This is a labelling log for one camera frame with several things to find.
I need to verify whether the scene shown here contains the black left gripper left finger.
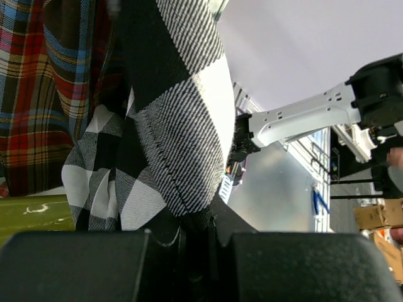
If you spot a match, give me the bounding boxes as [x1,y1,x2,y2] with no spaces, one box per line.
[0,231,186,302]

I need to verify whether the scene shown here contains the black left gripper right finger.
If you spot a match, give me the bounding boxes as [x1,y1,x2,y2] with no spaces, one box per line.
[210,199,402,301]

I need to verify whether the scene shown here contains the black white checkered shirt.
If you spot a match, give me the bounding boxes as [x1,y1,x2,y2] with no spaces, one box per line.
[62,1,235,232]

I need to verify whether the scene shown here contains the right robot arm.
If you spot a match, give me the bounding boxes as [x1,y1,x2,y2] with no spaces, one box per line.
[228,54,402,165]

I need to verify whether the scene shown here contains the red plaid shirt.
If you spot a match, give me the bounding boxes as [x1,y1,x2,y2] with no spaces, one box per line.
[1,1,126,197]

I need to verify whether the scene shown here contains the olive green plastic basket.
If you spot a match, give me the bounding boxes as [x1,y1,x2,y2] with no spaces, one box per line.
[0,194,75,244]

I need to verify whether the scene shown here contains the blue pliers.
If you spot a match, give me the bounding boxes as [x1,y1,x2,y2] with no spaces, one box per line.
[312,189,330,215]

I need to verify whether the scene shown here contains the cardboard boxes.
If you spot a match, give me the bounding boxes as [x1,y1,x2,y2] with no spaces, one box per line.
[354,198,402,285]

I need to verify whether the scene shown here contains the white slotted cable duct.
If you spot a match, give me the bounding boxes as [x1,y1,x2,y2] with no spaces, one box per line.
[218,174,234,204]

